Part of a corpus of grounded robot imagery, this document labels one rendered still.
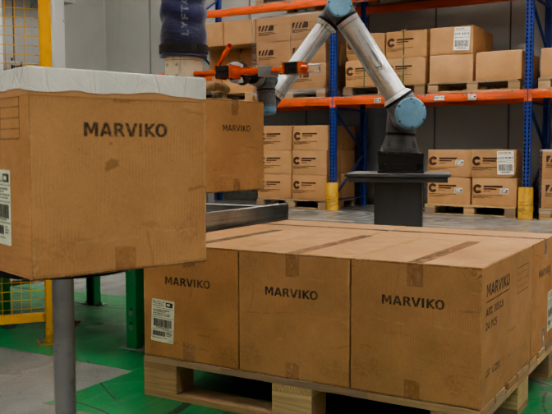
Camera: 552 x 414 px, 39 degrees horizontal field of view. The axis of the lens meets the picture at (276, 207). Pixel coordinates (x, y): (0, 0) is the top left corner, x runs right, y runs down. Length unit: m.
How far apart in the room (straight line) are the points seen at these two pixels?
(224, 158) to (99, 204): 1.85
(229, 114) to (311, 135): 8.02
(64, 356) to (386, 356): 0.95
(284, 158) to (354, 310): 9.34
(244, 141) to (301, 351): 1.30
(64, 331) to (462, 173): 8.96
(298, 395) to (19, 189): 1.28
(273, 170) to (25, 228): 10.28
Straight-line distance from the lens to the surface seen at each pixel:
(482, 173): 10.47
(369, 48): 3.80
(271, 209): 3.63
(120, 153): 1.61
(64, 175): 1.56
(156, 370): 2.84
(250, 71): 3.44
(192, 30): 3.63
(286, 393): 2.56
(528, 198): 10.18
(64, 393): 1.95
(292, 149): 11.62
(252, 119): 3.56
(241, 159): 3.49
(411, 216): 3.91
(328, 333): 2.43
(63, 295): 1.89
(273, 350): 2.54
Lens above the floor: 0.87
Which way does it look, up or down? 4 degrees down
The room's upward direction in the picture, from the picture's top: straight up
